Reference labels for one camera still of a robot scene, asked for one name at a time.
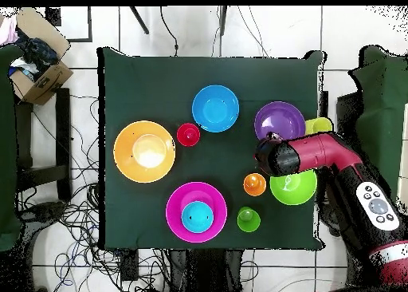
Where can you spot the purple plastic bowl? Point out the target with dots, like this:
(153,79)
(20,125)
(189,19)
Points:
(280,119)

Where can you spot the large blue plastic bowl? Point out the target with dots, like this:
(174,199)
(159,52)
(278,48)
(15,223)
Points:
(215,108)

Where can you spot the green plastic cup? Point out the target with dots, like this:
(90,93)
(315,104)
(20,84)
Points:
(248,220)

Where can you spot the black power brick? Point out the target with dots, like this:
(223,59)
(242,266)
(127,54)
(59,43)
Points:
(129,266)

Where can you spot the black wheeled base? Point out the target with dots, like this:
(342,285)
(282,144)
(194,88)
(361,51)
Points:
(44,212)

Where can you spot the large orange plastic bowl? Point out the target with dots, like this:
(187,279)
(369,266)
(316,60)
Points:
(127,151)

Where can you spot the red plastic cup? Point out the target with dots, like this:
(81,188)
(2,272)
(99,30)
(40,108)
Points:
(188,134)

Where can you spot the orange plastic cup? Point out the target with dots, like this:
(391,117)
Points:
(255,184)

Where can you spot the cardboard box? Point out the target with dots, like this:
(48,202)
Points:
(47,87)

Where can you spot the black metal frame stand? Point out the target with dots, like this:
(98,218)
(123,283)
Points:
(63,129)

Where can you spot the small blue plastic bowl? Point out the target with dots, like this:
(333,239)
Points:
(197,217)

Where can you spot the dark green tablecloth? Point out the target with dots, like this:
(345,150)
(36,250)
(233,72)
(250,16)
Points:
(153,91)

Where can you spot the yellow plastic cup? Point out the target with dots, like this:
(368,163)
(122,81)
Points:
(318,125)

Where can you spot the pink plastic bowl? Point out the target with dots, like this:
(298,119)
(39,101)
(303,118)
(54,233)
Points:
(175,209)

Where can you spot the green plastic bowl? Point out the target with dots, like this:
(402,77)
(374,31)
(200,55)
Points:
(293,190)

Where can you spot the pale pink cloth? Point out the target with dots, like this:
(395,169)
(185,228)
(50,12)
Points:
(8,32)

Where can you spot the black tripod leg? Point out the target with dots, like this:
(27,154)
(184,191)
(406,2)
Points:
(223,20)
(139,20)

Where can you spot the dark blue clothing bundle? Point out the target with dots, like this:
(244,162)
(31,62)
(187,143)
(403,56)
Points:
(38,52)

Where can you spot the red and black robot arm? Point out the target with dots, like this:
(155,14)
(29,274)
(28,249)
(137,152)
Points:
(318,151)

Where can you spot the dark green cloth cover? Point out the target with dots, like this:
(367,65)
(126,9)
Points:
(382,113)
(6,145)

